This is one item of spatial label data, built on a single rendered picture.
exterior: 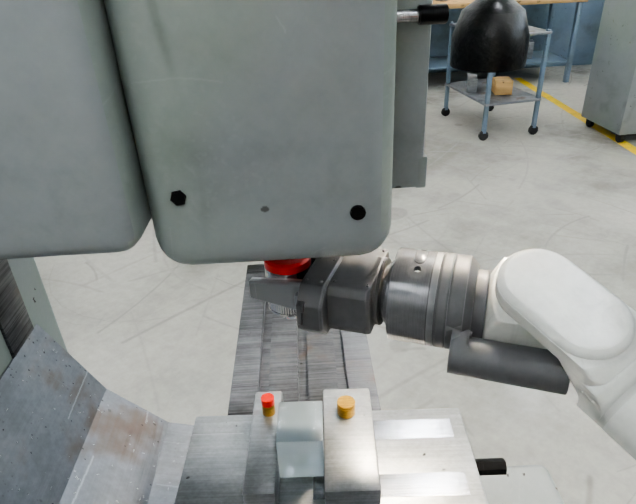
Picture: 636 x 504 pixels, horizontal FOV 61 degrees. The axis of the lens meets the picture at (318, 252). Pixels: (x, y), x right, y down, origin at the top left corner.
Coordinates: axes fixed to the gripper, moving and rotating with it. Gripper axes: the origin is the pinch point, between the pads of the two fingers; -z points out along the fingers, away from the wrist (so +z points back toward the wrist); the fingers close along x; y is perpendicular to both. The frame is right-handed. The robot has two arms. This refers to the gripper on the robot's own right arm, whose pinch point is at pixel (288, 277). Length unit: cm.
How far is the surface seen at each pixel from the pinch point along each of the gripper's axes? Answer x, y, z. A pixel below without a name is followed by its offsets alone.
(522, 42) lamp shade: -13.3, -20.4, 19.5
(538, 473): -27, 52, 31
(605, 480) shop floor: -92, 125, 62
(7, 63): 16.8, -24.0, -9.3
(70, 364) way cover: -1.4, 21.7, -36.5
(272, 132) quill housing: 9.3, -18.2, 4.0
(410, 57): -2.2, -21.1, 11.3
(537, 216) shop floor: -281, 124, 42
